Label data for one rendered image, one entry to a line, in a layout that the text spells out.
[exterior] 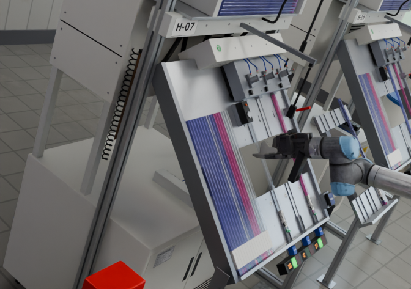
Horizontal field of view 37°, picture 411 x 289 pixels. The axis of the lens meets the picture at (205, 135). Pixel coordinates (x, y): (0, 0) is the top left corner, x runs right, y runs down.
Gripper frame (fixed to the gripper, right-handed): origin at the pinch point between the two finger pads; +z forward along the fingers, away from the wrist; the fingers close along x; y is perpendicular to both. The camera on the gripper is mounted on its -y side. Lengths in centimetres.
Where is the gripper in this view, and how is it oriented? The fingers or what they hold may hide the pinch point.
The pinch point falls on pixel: (261, 154)
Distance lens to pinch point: 216.7
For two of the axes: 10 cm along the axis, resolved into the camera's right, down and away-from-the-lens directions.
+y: -1.2, -9.8, -1.3
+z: -8.1, 0.2, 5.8
